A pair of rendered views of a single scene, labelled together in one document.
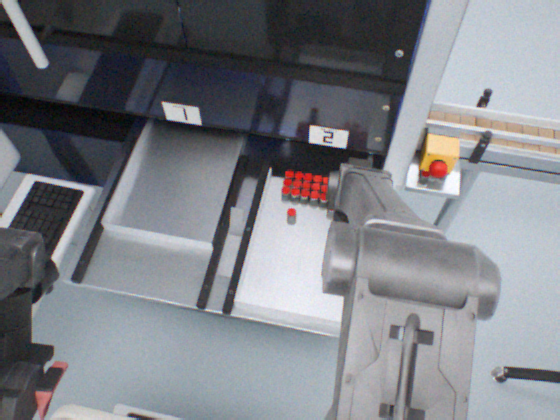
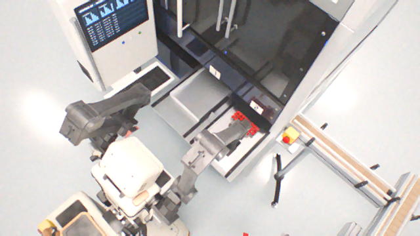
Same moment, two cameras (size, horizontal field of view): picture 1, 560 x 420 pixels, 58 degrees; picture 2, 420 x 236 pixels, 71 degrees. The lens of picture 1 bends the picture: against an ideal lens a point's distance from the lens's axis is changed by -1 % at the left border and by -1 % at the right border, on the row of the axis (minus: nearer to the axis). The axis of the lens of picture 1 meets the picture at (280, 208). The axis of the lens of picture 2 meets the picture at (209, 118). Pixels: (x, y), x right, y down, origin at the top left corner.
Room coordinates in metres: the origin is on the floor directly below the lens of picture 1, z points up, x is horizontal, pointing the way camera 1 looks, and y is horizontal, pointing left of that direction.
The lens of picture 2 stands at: (-0.21, -0.20, 2.49)
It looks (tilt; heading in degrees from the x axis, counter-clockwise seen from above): 63 degrees down; 22
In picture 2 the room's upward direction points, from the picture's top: 11 degrees clockwise
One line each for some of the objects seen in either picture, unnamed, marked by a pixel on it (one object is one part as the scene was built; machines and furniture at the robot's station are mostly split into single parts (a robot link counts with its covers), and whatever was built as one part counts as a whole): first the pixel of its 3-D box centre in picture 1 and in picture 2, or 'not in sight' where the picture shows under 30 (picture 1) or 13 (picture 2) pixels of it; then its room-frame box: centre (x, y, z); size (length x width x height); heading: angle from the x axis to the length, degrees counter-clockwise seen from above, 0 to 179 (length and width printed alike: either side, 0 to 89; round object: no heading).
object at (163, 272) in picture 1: (241, 217); (214, 117); (0.60, 0.09, 0.87); 0.70 x 0.48 x 0.02; 78
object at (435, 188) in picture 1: (433, 169); (290, 139); (0.73, -0.38, 0.87); 0.14 x 0.13 x 0.02; 168
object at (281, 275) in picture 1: (310, 243); (230, 138); (0.51, -0.06, 0.90); 0.34 x 0.26 x 0.04; 167
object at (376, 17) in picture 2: not in sight; (371, 23); (1.16, -0.39, 1.50); 0.85 x 0.01 x 0.59; 168
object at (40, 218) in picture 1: (22, 252); (141, 86); (0.54, 0.62, 0.82); 0.40 x 0.14 x 0.02; 166
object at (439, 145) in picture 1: (439, 152); (291, 134); (0.69, -0.36, 0.99); 0.08 x 0.07 x 0.07; 168
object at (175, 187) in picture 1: (179, 175); (203, 91); (0.70, 0.24, 0.90); 0.34 x 0.26 x 0.04; 168
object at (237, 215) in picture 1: (231, 241); (205, 122); (0.51, 0.11, 0.91); 0.14 x 0.03 x 0.06; 168
